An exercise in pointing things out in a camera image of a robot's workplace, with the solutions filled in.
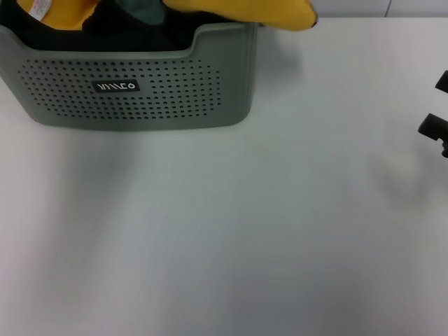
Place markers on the yellow towel with black edge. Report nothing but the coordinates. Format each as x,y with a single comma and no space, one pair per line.
245,14

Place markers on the yellow towel with white label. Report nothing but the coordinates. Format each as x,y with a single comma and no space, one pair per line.
66,17

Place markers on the grey-green perforated storage box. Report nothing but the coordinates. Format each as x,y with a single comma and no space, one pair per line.
70,105

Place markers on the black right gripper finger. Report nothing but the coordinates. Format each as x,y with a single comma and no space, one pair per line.
444,81
435,129

